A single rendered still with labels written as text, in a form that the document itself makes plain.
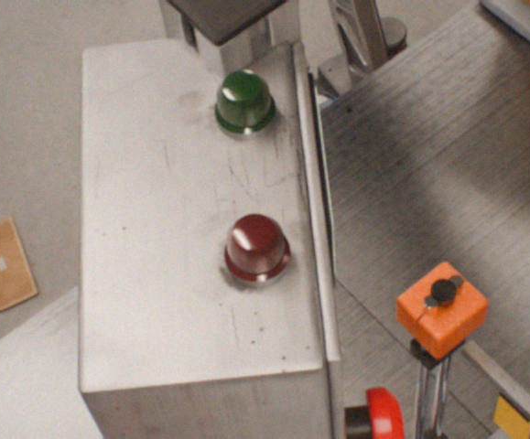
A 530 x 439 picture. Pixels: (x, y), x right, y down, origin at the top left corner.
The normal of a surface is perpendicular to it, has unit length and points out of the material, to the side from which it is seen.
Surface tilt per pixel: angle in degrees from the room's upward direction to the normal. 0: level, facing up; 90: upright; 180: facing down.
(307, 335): 0
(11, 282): 4
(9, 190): 0
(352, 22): 90
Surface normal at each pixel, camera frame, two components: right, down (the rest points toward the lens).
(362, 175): -0.07, -0.52
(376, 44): 0.43, 0.43
